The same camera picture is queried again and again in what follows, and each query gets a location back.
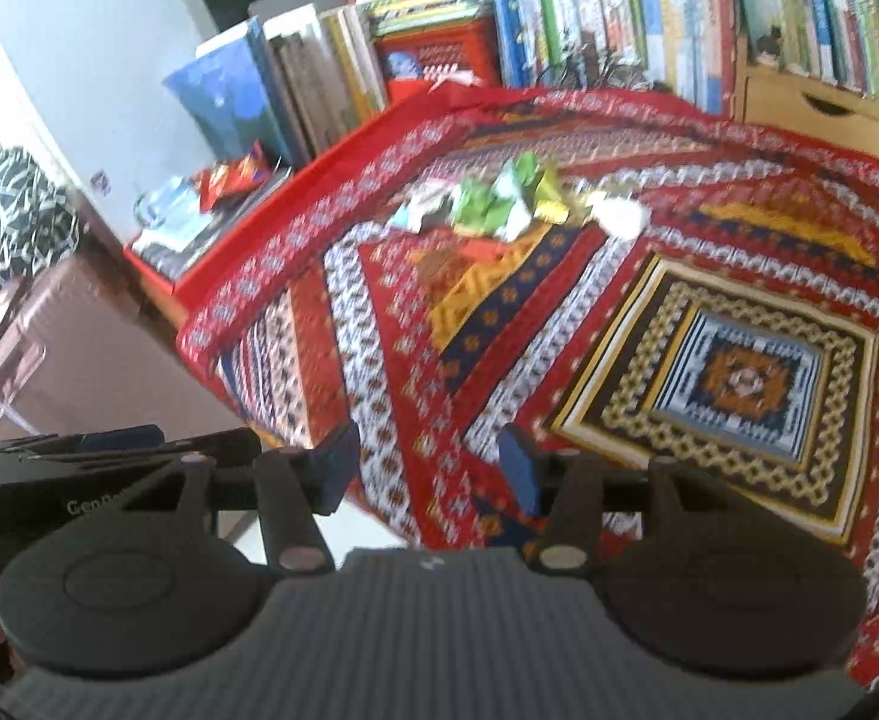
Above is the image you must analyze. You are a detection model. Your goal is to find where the row of blue green books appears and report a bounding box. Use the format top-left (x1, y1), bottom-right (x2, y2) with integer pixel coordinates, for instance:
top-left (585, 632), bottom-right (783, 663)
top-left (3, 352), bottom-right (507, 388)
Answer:
top-left (484, 0), bottom-right (740, 117)

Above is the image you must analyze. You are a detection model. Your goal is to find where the red snack bag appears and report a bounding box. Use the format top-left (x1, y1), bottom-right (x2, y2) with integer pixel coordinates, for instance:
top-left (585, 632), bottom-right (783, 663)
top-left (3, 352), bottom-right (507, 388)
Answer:
top-left (195, 142), bottom-right (269, 211)

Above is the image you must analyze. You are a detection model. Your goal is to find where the stack of magazines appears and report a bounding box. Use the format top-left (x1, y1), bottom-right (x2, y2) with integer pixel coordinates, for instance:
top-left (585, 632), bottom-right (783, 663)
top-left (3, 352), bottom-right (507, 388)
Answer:
top-left (128, 165), bottom-right (294, 282)

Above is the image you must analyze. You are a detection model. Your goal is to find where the black white patterned bag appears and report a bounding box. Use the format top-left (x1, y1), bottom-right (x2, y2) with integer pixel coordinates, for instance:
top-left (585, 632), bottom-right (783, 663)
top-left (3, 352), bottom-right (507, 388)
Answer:
top-left (0, 148), bottom-right (80, 286)

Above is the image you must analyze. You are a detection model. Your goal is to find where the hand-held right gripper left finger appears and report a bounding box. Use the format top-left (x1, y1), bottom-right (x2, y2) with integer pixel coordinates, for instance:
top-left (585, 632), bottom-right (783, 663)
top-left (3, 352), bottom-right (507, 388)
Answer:
top-left (120, 420), bottom-right (361, 575)

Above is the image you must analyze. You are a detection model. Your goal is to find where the row of upright grey books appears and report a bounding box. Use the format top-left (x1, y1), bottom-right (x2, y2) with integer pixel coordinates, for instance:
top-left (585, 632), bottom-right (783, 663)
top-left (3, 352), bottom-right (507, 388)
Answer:
top-left (248, 4), bottom-right (388, 162)

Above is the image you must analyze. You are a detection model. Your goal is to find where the large blue book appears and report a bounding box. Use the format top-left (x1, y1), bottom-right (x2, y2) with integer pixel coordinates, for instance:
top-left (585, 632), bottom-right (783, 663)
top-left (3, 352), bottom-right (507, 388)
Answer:
top-left (163, 19), bottom-right (294, 166)

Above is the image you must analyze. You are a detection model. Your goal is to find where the black bicycle model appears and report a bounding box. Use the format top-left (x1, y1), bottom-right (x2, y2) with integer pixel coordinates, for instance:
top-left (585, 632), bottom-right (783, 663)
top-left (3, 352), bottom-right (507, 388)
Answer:
top-left (536, 52), bottom-right (673, 95)

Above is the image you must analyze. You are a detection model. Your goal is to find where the pink suitcase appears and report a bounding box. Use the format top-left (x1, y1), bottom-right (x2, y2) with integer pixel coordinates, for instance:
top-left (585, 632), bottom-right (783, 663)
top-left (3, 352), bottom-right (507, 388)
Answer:
top-left (0, 247), bottom-right (260, 466)

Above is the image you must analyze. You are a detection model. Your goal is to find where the red patterned cloth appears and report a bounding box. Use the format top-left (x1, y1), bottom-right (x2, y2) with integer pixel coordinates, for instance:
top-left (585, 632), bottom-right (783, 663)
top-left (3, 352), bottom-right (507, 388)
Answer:
top-left (176, 86), bottom-right (879, 691)

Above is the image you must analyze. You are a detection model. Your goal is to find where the pile of wrappers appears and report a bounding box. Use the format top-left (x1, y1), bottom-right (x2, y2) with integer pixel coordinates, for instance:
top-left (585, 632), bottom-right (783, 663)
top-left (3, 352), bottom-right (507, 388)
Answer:
top-left (390, 154), bottom-right (584, 241)

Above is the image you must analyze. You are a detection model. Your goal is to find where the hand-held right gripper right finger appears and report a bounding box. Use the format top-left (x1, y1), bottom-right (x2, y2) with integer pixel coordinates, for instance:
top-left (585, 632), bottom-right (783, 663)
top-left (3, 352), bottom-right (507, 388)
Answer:
top-left (497, 424), bottom-right (736, 575)

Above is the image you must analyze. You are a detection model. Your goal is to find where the wooden drawer cabinet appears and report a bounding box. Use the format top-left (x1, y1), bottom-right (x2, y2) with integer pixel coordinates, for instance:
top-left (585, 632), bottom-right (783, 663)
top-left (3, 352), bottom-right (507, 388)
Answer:
top-left (731, 37), bottom-right (879, 175)

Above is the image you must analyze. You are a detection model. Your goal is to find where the white crumpled paper packet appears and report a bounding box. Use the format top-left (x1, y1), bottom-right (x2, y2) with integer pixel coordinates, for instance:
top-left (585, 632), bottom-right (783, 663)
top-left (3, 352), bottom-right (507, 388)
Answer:
top-left (593, 195), bottom-right (650, 237)

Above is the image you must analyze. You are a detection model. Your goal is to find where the red plastic crate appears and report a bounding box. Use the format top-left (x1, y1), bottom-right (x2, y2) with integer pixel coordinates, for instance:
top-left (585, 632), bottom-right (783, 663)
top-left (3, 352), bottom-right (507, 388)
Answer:
top-left (374, 22), bottom-right (502, 102)

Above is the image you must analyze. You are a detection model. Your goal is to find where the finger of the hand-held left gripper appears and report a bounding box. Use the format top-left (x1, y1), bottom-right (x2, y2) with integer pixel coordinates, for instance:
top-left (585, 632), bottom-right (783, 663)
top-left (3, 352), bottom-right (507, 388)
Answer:
top-left (165, 427), bottom-right (262, 464)
top-left (4, 424), bottom-right (167, 458)

